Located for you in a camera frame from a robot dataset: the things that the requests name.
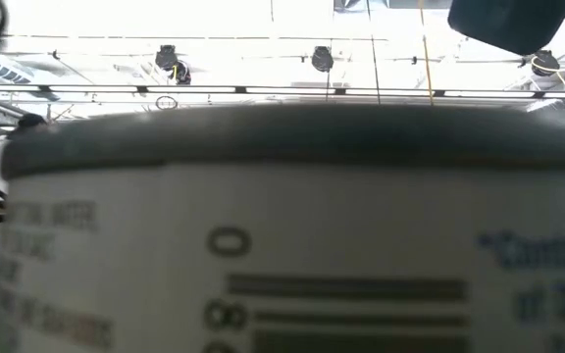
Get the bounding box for person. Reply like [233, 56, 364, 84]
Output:
[0, 112, 49, 193]

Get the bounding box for hanging black cable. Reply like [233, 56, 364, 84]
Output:
[364, 0, 383, 105]

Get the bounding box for long ceiling light bar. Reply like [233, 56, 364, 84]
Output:
[0, 82, 565, 99]

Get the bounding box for black ceiling cord reel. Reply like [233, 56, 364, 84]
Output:
[531, 48, 562, 77]
[153, 43, 192, 86]
[310, 45, 335, 74]

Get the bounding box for green white tuna can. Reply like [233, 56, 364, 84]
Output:
[0, 100, 565, 353]

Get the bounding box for hanging yellow cable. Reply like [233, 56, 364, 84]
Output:
[417, 0, 436, 107]

